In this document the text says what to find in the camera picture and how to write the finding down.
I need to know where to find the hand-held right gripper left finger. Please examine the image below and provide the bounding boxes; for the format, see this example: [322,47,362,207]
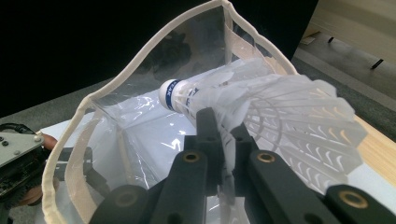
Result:
[183,106,226,198]

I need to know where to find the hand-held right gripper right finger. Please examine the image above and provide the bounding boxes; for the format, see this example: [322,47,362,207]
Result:
[230,122,260,198]

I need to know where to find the white shuttlecock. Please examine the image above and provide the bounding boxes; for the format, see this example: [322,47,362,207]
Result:
[158,57,369,216]

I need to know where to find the clear bag with beige trim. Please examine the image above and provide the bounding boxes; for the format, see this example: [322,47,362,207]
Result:
[41,0,300,224]

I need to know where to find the black curtain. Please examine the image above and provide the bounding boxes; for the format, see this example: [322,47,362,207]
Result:
[0,0,319,119]

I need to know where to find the wooden table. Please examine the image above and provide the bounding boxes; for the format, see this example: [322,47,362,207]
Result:
[353,115,396,188]

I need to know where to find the white table cover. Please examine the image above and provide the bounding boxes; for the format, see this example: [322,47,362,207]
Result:
[34,119,396,218]

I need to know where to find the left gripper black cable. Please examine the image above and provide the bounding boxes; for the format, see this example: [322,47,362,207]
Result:
[0,122,35,135]

